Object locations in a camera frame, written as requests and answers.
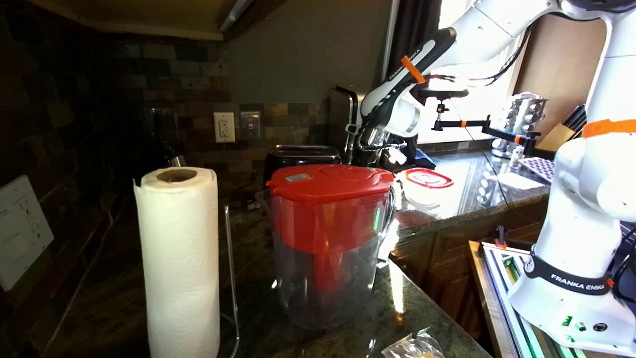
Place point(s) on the black chrome toaster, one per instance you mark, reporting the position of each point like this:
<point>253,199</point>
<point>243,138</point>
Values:
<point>284,156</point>

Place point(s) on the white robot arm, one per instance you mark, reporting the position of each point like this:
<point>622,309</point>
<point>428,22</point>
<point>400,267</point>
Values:
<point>567,289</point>

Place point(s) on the red water filter pitcher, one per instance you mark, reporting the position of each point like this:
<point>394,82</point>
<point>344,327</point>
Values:
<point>326,229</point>

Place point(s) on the red lid white container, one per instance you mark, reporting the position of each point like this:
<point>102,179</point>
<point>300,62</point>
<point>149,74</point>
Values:
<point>426,189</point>

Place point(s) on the white paper towel roll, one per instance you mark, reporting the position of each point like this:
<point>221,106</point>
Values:
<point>177,215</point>

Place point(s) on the white wall outlet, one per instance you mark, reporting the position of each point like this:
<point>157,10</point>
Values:
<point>223,126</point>

